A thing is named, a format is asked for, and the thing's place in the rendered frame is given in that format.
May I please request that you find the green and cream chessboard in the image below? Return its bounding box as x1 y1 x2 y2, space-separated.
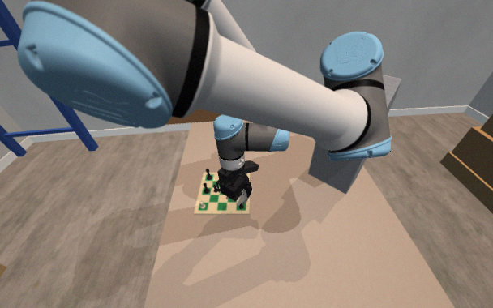
194 173 250 215

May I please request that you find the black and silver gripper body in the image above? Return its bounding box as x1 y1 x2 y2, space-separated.
216 163 249 201

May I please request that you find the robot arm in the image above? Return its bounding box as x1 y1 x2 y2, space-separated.
17 0 392 176

